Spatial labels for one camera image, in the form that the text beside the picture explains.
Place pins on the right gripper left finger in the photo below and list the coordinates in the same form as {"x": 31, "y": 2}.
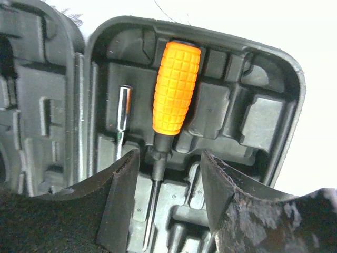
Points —
{"x": 90, "y": 216}

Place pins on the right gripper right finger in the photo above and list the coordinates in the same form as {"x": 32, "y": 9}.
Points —
{"x": 247, "y": 216}

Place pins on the large black orange screwdriver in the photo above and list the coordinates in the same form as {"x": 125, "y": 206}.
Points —
{"x": 124, "y": 104}

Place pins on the black plastic tool case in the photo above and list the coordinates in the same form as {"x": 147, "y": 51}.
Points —
{"x": 151, "y": 136}

